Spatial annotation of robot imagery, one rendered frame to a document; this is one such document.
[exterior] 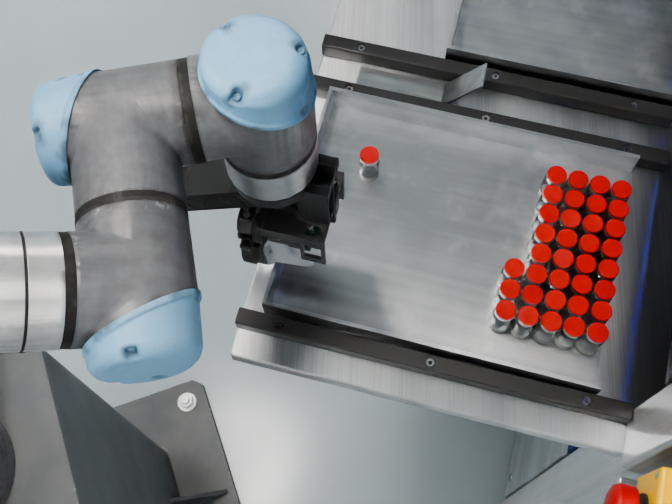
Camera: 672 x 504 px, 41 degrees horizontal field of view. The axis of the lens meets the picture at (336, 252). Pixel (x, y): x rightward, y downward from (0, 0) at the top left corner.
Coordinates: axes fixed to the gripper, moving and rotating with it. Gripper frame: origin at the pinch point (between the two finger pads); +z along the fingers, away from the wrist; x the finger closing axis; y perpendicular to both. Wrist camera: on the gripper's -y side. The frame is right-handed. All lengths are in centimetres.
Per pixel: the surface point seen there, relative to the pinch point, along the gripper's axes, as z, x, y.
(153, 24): 92, 81, -60
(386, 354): 1.5, -7.5, 14.2
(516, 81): 1.5, 26.5, 21.0
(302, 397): 92, 4, -2
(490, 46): 3.3, 31.6, 17.3
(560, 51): 3.3, 32.9, 25.3
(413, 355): 1.5, -7.0, 16.8
